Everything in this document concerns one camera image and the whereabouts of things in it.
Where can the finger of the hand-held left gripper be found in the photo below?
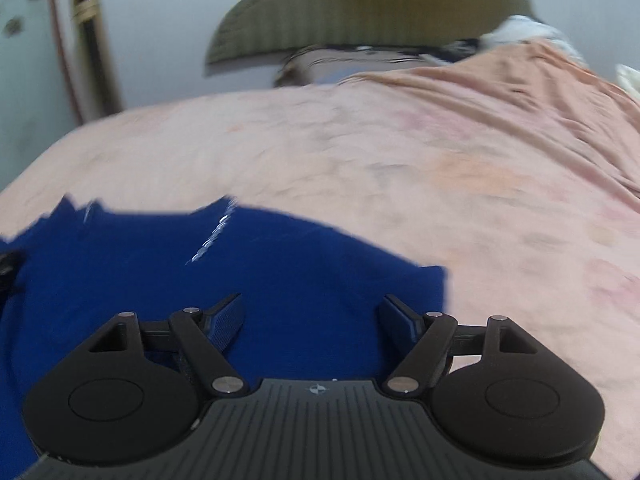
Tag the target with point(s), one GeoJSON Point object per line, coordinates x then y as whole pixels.
{"type": "Point", "coordinates": [10, 266]}

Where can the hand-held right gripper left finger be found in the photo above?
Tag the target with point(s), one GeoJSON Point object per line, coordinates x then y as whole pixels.
{"type": "Point", "coordinates": [226, 322]}

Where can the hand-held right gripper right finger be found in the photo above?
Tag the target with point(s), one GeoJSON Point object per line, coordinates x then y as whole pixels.
{"type": "Point", "coordinates": [400, 321]}

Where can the blue beaded sweater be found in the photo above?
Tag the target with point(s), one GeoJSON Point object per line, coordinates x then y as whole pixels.
{"type": "Point", "coordinates": [280, 270]}

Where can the pink plush blanket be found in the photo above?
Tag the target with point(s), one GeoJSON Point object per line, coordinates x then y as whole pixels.
{"type": "Point", "coordinates": [280, 150]}

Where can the white wardrobe with flower stickers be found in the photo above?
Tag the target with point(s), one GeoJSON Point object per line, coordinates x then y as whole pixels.
{"type": "Point", "coordinates": [25, 75]}

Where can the gold standing air conditioner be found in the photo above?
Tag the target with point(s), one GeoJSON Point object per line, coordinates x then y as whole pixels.
{"type": "Point", "coordinates": [95, 50]}

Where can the peach quilt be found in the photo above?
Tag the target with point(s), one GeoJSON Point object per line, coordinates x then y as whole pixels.
{"type": "Point", "coordinates": [525, 105]}

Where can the dark cloth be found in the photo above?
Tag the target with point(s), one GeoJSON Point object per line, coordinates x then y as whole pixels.
{"type": "Point", "coordinates": [462, 49]}

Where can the white cloth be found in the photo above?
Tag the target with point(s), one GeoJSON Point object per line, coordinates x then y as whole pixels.
{"type": "Point", "coordinates": [525, 30]}

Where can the olive green padded headboard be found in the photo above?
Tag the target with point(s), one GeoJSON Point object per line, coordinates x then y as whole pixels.
{"type": "Point", "coordinates": [370, 5]}

